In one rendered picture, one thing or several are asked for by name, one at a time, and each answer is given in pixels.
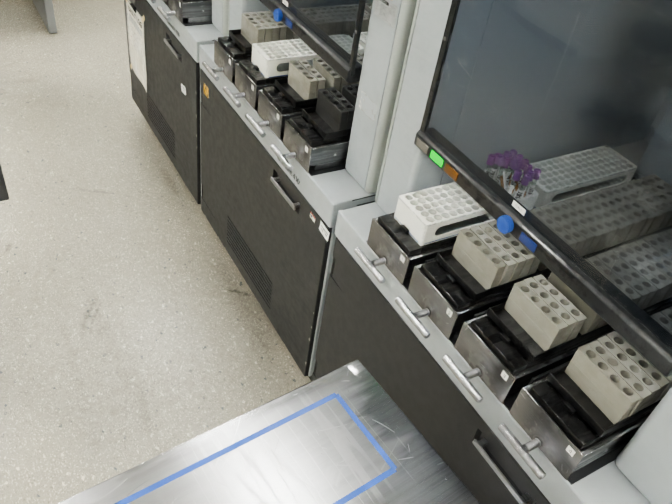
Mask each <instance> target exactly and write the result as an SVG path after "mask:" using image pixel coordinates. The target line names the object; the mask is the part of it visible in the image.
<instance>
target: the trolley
mask: <svg viewBox="0 0 672 504"><path fill-rule="evenodd" d="M57 504H481V503H480V502H479V501H478V499H477V498H476V497H475V496H474V495H473V494H472V492H471V491H470V490H469V489H468V488H467V487H466V485H465V484H464V483H463V482H462V481H461V480H460V478H459V477H458V476H457V475H456V474H455V472H454V471H453V470H452V469H451V468H450V467H449V465H448V464H447V463H446V462H445V461H444V460H443V458H442V457H441V456H440V455H439V454H438V453H437V451H436V450H435V449H434V448H433V447H432V445H431V444H430V443H429V442H428V441H427V440H426V438H425V437H424V436H423V435H422V434H421V433H420V431H419V430H418V429H417V428H416V427H415V426H414V424H413V423H412V422H411V421H410V420H409V419H408V417H407V416H406V415H405V414H404V413H403V411H402V410H401V409H400V408H399V407H398V406H397V404H396V403H395V402H394V401H393V400H392V399H391V397H390V396H389V395H388V394H387V393H386V392H385V390H384V389H383V388H382V387H381V386H380V384H379V383H378V382H377V381H376V380H375V379H374V377H373V376H372V375H371V374H370V373H369V372H368V370H367V369H366V368H365V367H364V366H363V365H362V363H361V362H360V361H359V360H358V359H357V360H355V361H352V362H350V363H348V364H346V365H344V366H342V367H340V368H338V369H336V370H334V371H332V372H330V373H328V374H325V375H323V376H321V377H319V378H317V379H315V380H313V381H311V382H309V383H307V384H305V385H303V386H301V387H298V388H296V389H294V390H292V391H290V392H288V393H286V394H284V395H282V396H280V397H278V398H276V399H274V400H271V401H269V402H267V403H265V404H263V405H261V406H259V407H257V408H255V409H253V410H251V411H249V412H247V413H244V414H242V415H240V416H238V417H236V418H234V419H232V420H230V421H228V422H226V423H224V424H222V425H219V426H217V427H215V428H213V429H211V430H209V431H207V432H205V433H203V434H201V435H199V436H197V437H195V438H192V439H190V440H188V441H186V442H184V443H182V444H180V445H178V446H176V447H174V448H172V449H170V450H168V451H165V452H163V453H161V454H159V455H157V456H155V457H153V458H151V459H149V460H147V461H145V462H143V463H141V464H138V465H136V466H134V467H132V468H130V469H128V470H126V471H124V472H122V473H120V474H118V475H116V476H114V477H111V478H109V479H107V480H105V481H103V482H101V483H99V484H97V485H95V486H93V487H91V488H89V489H86V490H84V491H82V492H80V493H78V494H76V495H74V496H72V497H70V498H68V499H66V500H64V501H62V502H59V503H57Z"/></svg>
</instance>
